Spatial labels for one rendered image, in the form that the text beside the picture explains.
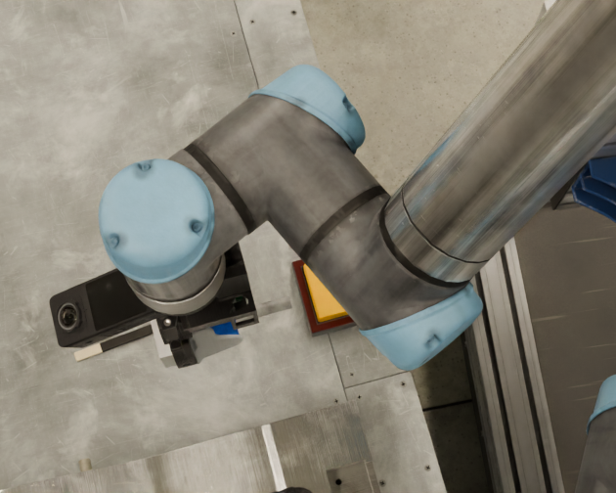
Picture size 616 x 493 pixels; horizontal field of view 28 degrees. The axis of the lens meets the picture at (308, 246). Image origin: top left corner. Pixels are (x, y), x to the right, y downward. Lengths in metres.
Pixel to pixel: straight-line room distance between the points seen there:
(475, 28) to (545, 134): 1.60
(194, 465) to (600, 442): 0.46
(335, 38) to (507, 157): 1.57
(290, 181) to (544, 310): 1.14
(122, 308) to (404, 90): 1.33
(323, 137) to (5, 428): 0.59
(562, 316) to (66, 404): 0.90
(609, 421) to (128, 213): 0.35
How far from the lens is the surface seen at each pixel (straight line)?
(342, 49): 2.26
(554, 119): 0.69
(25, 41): 1.42
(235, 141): 0.83
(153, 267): 0.80
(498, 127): 0.71
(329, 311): 1.25
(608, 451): 0.84
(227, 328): 1.15
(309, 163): 0.82
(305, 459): 1.17
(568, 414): 1.90
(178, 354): 1.03
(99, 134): 1.36
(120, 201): 0.80
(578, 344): 1.92
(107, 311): 0.99
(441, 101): 2.23
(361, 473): 1.20
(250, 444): 1.18
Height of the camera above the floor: 2.06
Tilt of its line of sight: 75 degrees down
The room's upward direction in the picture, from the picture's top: 1 degrees counter-clockwise
